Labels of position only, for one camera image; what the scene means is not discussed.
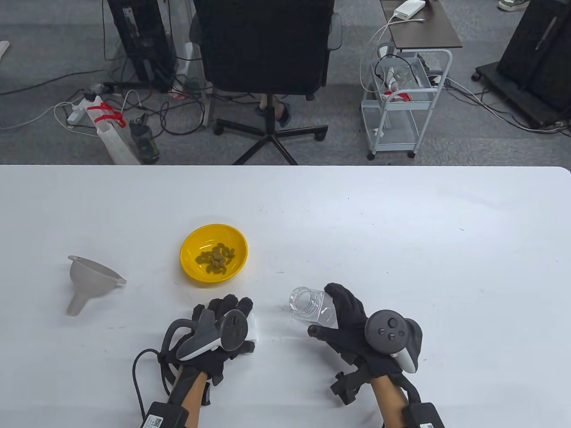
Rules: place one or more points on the person's right hand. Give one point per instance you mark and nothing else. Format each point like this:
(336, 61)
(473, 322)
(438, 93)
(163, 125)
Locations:
(348, 312)

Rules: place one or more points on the person's left hand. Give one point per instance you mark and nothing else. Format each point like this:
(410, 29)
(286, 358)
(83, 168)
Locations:
(232, 303)

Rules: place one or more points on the white square jar lid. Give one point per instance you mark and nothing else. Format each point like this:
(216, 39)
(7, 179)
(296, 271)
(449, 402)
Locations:
(253, 330)

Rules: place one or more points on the clear coffee jar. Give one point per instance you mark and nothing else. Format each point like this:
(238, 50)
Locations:
(308, 305)

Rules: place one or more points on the pile of raisins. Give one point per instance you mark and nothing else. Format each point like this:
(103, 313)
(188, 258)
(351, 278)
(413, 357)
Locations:
(216, 258)

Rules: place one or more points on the yellow bowl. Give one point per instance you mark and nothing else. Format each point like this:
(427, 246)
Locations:
(196, 240)

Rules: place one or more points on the grey funnel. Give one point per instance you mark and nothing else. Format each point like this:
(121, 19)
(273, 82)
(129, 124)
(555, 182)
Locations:
(91, 278)

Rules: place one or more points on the black right forearm sensor box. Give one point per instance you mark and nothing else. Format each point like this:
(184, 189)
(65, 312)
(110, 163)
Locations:
(424, 417)

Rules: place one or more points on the black left forearm sensor box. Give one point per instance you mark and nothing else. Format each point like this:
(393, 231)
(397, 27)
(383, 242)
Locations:
(160, 417)

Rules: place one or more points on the person's right forearm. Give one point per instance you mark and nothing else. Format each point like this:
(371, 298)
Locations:
(390, 401)

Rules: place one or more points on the person's left forearm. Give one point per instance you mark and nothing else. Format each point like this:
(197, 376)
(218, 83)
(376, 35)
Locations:
(194, 397)

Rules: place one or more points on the grey white left hand controller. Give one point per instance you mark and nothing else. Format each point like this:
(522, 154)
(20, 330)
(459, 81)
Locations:
(232, 332)

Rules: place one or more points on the grey white hand controller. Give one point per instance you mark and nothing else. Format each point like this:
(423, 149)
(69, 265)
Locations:
(388, 332)
(232, 332)

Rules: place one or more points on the grey white right hand controller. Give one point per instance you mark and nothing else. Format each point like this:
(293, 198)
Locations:
(388, 332)

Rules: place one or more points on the dark water bottle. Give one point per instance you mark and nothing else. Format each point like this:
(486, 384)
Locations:
(145, 142)

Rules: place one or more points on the white rolling cart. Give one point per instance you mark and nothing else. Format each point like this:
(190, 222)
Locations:
(397, 105)

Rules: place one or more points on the red white item in cart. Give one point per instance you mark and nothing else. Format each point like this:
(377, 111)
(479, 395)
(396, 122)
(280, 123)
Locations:
(397, 96)

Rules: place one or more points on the white power strip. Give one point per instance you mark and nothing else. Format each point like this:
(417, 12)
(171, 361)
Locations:
(76, 111)

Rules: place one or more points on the black office chair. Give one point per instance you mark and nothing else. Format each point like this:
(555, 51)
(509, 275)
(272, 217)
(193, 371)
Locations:
(263, 44)

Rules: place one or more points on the black computer tower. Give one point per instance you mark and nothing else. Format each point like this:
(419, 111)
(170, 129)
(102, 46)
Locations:
(138, 40)

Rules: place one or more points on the brown side table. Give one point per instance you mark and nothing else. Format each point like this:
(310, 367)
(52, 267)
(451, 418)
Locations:
(428, 31)

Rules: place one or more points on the white power bank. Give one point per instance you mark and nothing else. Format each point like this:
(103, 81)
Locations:
(408, 10)

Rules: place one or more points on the black rolling stand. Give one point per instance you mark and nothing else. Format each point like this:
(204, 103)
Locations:
(535, 44)

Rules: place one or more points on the white object on floor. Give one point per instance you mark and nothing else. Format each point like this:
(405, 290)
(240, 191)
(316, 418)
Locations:
(3, 47)

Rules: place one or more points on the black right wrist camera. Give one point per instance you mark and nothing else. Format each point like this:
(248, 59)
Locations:
(345, 388)

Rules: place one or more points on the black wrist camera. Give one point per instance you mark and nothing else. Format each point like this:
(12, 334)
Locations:
(345, 388)
(206, 393)

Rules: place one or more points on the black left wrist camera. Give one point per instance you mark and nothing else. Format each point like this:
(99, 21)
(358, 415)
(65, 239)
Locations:
(206, 393)

